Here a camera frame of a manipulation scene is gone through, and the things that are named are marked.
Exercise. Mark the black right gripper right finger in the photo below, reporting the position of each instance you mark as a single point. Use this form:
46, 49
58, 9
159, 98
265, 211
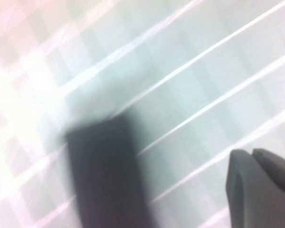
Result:
278, 171

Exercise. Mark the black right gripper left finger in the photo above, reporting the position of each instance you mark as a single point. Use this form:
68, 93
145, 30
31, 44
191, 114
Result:
247, 202

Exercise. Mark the green white-checked tablecloth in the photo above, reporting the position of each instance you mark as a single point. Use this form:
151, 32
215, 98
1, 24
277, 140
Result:
204, 83

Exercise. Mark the black open glasses case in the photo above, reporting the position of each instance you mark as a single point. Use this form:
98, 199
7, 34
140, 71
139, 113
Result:
109, 178

